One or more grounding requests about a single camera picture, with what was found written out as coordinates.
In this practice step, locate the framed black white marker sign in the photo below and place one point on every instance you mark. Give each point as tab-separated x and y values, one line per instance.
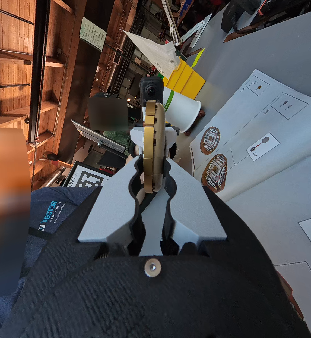
89	179

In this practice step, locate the grey metal panel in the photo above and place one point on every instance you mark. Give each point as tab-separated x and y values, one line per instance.
100	137

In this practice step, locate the brown lego piece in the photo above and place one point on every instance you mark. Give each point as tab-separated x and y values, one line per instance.
187	132
201	113

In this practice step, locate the black tray with batteries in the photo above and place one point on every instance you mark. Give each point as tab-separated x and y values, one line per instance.
250	27

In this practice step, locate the pale green paper note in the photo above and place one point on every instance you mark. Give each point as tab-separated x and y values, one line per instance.
92	33

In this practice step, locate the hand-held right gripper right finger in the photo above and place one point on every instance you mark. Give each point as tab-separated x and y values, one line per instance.
197	211

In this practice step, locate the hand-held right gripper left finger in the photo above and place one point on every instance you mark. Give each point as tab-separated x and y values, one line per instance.
108	211

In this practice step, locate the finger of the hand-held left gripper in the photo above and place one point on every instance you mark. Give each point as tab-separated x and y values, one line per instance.
170	134
137	136

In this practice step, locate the yellow green paper slip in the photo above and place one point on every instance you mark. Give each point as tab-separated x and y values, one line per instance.
197	56

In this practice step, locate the black power adapter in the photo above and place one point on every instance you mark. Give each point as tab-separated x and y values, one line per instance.
230	15

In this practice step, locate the lego instruction booklet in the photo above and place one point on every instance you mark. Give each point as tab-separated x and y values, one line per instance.
250	118

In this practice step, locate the person's blue sweater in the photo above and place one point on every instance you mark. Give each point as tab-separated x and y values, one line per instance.
52	208

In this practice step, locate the round gold lego base model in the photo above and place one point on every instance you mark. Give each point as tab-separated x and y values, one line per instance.
155	147

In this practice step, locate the person's left hand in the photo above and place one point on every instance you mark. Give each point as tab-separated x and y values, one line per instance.
133	154

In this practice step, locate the black steel column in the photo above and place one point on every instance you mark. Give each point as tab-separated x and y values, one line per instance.
38	71

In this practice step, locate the white paper bag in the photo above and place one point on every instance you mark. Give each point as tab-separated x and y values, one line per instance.
155	52

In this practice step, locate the white paper cup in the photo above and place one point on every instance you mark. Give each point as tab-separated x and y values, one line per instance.
182	111

